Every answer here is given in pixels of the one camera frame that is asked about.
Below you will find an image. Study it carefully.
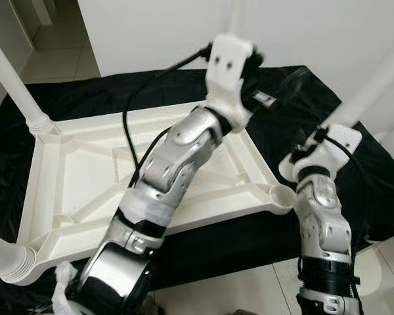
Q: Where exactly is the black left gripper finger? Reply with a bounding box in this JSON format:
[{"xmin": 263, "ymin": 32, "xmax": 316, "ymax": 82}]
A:
[{"xmin": 243, "ymin": 50, "xmax": 266, "ymax": 78}]

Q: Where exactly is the white plastic table leg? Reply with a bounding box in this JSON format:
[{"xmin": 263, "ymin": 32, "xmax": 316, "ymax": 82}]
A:
[
  {"xmin": 226, "ymin": 0, "xmax": 244, "ymax": 37},
  {"xmin": 0, "ymin": 28, "xmax": 57, "ymax": 136},
  {"xmin": 324, "ymin": 38, "xmax": 394, "ymax": 129},
  {"xmin": 0, "ymin": 228, "xmax": 38, "ymax": 285}
]

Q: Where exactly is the white plastic table top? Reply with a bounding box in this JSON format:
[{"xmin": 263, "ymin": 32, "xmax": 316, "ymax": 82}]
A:
[{"xmin": 16, "ymin": 100, "xmax": 297, "ymax": 287}]

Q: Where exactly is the black table cloth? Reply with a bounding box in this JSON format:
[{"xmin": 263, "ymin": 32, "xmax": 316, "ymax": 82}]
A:
[{"xmin": 0, "ymin": 64, "xmax": 394, "ymax": 309}]

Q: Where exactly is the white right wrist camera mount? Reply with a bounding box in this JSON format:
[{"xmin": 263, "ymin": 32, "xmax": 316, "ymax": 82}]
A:
[{"xmin": 278, "ymin": 123, "xmax": 362, "ymax": 184}]

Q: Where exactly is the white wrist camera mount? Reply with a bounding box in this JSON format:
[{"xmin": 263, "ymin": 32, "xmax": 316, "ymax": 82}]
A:
[
  {"xmin": 203, "ymin": 33, "xmax": 257, "ymax": 129},
  {"xmin": 278, "ymin": 123, "xmax": 362, "ymax": 184}
]

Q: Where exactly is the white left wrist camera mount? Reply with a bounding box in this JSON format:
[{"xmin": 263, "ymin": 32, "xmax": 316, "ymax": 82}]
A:
[{"xmin": 203, "ymin": 33, "xmax": 257, "ymax": 129}]

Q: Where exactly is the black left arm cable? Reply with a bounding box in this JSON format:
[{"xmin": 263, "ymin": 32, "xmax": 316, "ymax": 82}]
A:
[{"xmin": 122, "ymin": 44, "xmax": 215, "ymax": 186}]

